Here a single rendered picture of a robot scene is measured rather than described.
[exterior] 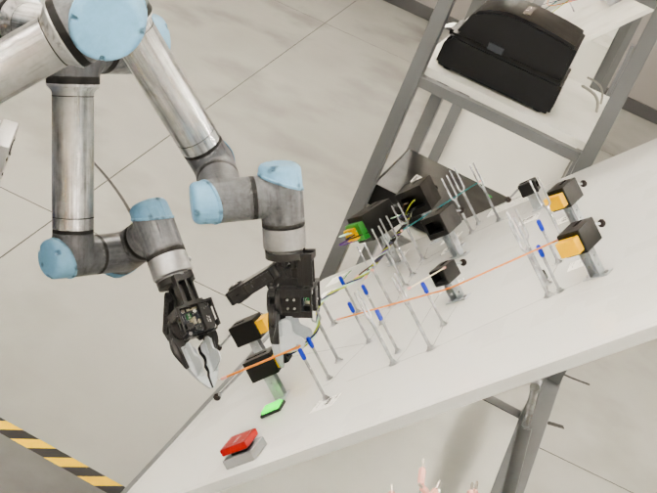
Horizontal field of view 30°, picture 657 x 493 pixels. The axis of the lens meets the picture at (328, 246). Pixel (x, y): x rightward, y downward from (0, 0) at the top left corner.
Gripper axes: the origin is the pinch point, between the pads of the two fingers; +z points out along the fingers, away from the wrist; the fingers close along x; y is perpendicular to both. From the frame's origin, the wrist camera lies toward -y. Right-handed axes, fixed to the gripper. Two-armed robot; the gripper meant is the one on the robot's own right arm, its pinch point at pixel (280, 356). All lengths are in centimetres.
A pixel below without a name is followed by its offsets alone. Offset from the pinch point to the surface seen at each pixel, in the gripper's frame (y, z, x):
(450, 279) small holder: 29.4, -11.0, 12.6
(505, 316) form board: 40.8, -11.2, -8.1
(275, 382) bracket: -1.0, 4.7, -1.0
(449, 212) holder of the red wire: 25, -14, 48
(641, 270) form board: 62, -21, -14
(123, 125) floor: -157, 15, 327
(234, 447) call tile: -0.9, 4.8, -28.0
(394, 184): 5, -8, 102
